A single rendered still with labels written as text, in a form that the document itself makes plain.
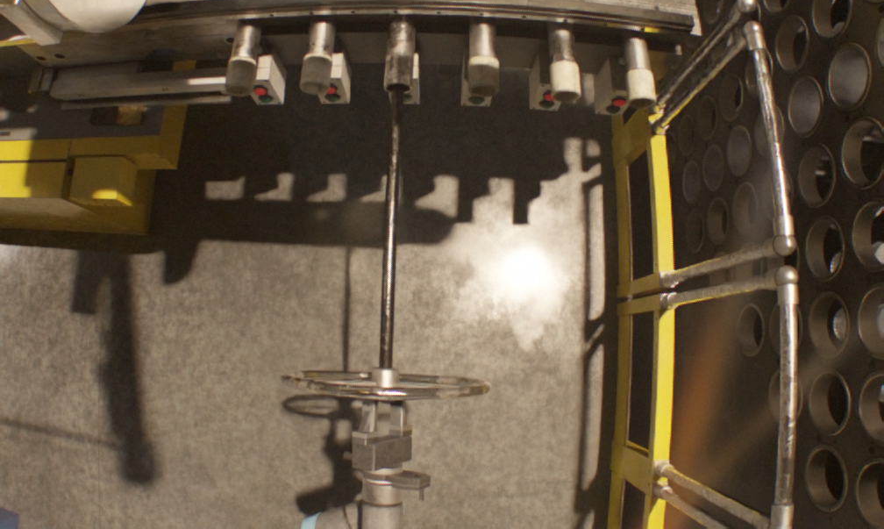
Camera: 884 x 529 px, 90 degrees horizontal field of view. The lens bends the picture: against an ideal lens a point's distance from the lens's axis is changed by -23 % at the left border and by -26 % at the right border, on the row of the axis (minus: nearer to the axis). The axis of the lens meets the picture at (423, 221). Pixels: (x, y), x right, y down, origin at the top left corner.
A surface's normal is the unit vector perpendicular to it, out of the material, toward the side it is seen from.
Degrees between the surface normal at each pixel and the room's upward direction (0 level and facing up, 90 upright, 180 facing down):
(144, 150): 0
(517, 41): 90
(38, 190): 0
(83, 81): 0
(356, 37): 90
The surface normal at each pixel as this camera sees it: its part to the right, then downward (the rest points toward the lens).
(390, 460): 0.87, -0.07
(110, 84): -0.01, -0.20
